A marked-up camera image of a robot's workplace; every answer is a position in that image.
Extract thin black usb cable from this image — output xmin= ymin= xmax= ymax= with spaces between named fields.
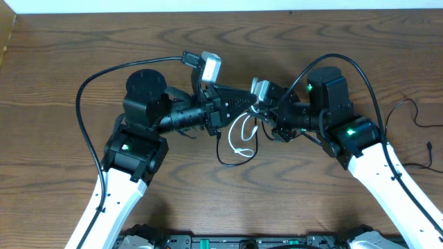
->
xmin=384 ymin=98 xmax=443 ymax=174

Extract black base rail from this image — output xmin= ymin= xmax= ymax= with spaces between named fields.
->
xmin=114 ymin=234 xmax=350 ymax=249

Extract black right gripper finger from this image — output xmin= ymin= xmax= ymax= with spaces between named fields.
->
xmin=268 ymin=82 xmax=300 ymax=104
xmin=254 ymin=109 xmax=277 ymax=128

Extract white usb cable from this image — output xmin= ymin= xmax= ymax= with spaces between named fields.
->
xmin=227 ymin=105 xmax=260 ymax=158

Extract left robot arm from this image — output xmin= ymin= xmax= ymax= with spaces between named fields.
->
xmin=66 ymin=69 xmax=256 ymax=248

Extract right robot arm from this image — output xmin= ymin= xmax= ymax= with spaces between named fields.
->
xmin=251 ymin=66 xmax=442 ymax=248

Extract cardboard panel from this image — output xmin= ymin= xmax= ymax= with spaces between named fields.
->
xmin=0 ymin=0 xmax=17 ymax=64

